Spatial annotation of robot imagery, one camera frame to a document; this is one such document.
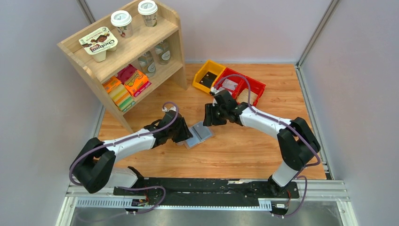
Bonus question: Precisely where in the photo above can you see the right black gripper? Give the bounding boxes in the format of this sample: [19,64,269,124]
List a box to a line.
[203,103,227,127]

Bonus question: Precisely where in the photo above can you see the beige card holder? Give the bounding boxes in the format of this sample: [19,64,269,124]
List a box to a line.
[177,121,214,149]

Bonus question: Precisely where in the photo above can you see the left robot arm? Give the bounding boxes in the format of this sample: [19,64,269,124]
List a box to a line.
[70,109,193,195]

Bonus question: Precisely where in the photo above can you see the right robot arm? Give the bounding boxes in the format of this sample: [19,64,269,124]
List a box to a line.
[203,90,320,197]

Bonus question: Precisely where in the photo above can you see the white cards in bin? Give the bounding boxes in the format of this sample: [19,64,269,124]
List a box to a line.
[221,79,238,93]

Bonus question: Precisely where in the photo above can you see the tan cards in bin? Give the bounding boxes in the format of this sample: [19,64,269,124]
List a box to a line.
[236,89,258,106]

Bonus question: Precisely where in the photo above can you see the black cards in bin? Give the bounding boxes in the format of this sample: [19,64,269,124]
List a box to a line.
[199,72,217,89]

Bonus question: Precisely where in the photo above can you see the yellow plastic bin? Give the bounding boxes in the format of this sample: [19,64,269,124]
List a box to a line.
[192,60,226,93]

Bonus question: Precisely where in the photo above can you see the middle red plastic bin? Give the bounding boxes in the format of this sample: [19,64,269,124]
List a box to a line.
[213,67,244,98]

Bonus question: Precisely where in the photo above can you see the red plastic bin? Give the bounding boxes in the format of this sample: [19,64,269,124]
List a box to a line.
[213,67,244,98]
[235,76,266,106]

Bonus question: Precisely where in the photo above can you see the right red plastic bin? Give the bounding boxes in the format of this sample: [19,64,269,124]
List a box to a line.
[235,76,266,106]

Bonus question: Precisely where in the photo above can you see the colourful sponge stack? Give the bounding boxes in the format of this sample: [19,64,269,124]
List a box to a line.
[103,76,135,113]

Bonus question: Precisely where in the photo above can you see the orange snack box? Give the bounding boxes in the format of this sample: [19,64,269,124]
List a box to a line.
[124,70,150,97]

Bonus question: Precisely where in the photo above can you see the left glass jar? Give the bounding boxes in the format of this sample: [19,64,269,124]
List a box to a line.
[138,51,156,78]

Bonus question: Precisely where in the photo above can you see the glass jar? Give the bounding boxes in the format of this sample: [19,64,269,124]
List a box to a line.
[138,51,156,78]
[155,40,171,65]

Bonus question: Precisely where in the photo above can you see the magenta snack box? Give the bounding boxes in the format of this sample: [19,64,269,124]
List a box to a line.
[117,64,152,93]

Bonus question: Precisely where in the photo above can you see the right glass jar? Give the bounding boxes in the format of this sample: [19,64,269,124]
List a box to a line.
[155,40,171,65]

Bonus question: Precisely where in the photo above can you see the wooden shelf unit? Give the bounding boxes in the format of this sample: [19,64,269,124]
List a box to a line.
[58,0,187,132]

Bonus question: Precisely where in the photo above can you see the Chobani yogurt cup pack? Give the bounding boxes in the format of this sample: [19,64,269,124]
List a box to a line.
[79,26,118,62]

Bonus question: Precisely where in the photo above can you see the right paper coffee cup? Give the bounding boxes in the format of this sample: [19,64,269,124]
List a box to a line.
[137,0,158,27]

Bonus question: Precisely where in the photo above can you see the paper coffee cup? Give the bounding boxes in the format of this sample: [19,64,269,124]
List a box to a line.
[137,0,158,27]
[111,10,133,38]

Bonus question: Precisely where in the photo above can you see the left paper coffee cup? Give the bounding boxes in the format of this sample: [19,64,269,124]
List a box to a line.
[111,10,133,38]

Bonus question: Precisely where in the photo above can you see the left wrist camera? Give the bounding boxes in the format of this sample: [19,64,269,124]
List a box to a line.
[162,106,177,113]

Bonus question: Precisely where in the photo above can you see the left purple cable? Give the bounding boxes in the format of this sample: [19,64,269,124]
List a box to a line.
[68,101,180,216]

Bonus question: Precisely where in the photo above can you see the purple cable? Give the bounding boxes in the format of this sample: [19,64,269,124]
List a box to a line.
[68,101,180,216]
[210,74,321,218]

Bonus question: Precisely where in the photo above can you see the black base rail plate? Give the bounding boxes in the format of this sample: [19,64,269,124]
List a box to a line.
[113,178,299,207]

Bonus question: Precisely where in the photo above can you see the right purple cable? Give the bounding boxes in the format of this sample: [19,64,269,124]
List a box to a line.
[210,74,321,218]

